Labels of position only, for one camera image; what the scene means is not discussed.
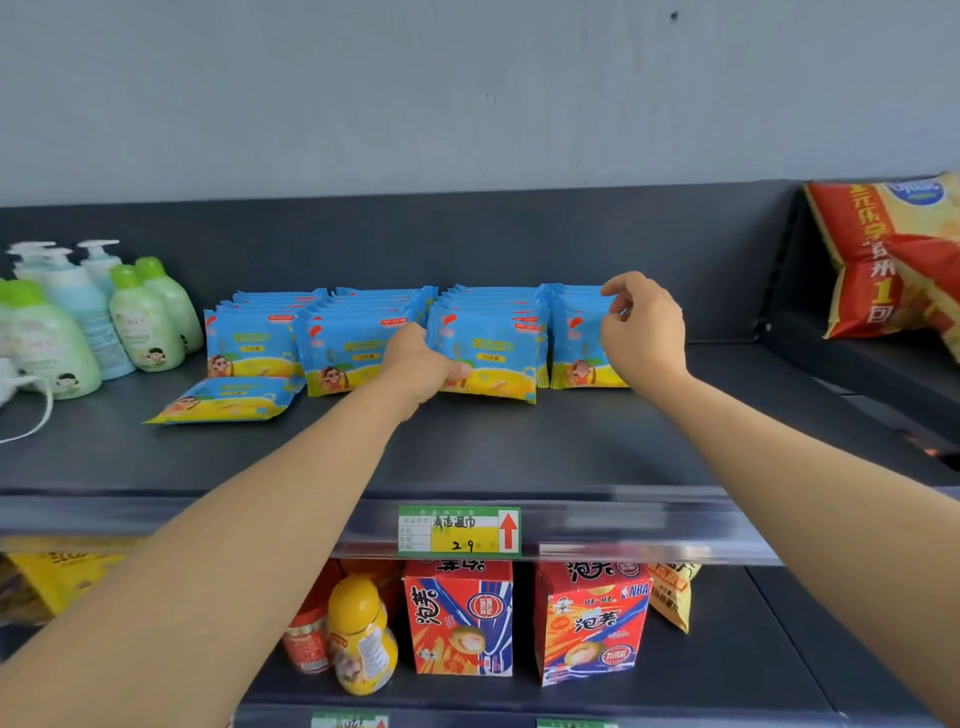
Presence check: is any person's left hand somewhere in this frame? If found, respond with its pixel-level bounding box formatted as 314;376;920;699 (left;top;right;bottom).
378;322;474;421

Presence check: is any person's right hand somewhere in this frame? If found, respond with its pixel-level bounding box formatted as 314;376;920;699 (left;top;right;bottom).
599;271;690;406

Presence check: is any dark grey store shelf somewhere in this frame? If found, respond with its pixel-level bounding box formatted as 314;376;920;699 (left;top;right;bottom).
0;178;960;728

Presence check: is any row of blue wipe packets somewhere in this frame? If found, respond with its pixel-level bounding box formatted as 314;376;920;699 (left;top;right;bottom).
203;283;624;399

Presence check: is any person's right forearm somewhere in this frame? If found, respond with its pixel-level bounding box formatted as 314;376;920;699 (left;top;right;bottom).
644;371;960;725

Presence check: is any person's left forearm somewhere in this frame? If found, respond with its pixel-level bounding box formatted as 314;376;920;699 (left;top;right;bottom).
0;374;414;728

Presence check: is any red blue snack box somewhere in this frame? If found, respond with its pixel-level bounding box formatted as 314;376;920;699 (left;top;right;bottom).
533;560;652;688

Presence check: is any green yellow price tag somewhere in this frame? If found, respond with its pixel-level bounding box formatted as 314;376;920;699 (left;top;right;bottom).
397;504;523;558

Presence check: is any red yellow snack bag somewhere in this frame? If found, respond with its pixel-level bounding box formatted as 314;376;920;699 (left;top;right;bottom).
884;233;960;365
803;173;960;340

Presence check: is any blue red snack packet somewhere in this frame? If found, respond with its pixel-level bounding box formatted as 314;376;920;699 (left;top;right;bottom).
402;560;515;679

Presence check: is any yellow bottle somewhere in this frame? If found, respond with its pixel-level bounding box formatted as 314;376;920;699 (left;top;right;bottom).
327;575;399;697

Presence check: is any blue pump bottle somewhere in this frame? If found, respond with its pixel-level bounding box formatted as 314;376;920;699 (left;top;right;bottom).
33;247;138;382
7;241;58;283
77;239;125;298

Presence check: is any green white price tag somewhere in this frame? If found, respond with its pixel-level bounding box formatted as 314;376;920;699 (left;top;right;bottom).
311;710;391;728

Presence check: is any yellow flat packet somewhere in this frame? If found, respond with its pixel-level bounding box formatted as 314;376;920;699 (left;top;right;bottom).
0;536;140;628

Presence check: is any thin white adapter cable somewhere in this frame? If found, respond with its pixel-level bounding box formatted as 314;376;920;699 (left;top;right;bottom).
0;374;55;445

